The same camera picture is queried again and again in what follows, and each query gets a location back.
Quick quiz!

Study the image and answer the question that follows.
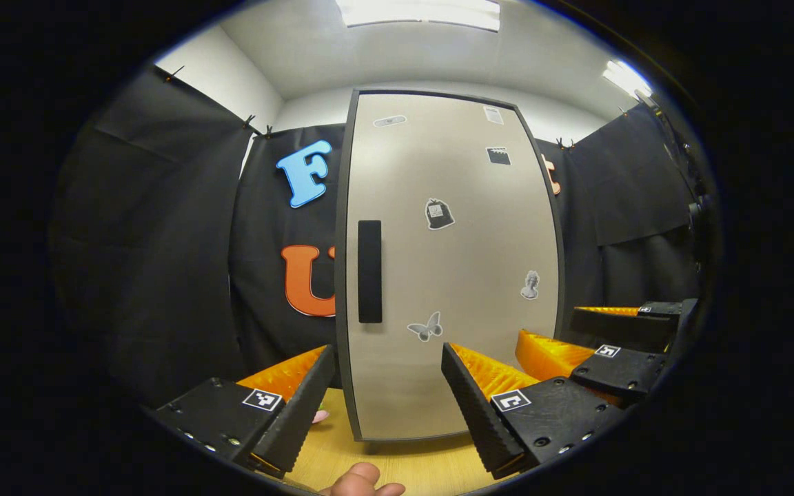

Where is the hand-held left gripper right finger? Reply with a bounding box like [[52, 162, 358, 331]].
[[441, 342, 627, 481]]

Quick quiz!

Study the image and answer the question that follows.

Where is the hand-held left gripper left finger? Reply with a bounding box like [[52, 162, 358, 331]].
[[150, 344, 337, 479]]

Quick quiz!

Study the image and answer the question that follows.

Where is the dark grey cabinet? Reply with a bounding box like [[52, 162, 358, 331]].
[[334, 87, 567, 443]]

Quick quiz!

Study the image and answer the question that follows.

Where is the black cabinet door handle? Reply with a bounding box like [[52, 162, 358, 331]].
[[358, 220, 383, 324]]

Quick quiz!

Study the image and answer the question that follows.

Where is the black backdrop cloth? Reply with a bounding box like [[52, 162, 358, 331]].
[[49, 65, 715, 407]]

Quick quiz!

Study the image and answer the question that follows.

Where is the small ceiling light panel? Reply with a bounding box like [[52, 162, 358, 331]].
[[602, 60, 653, 99]]

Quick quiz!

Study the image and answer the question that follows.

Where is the long ceiling light panel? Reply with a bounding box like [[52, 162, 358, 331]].
[[335, 0, 501, 32]]

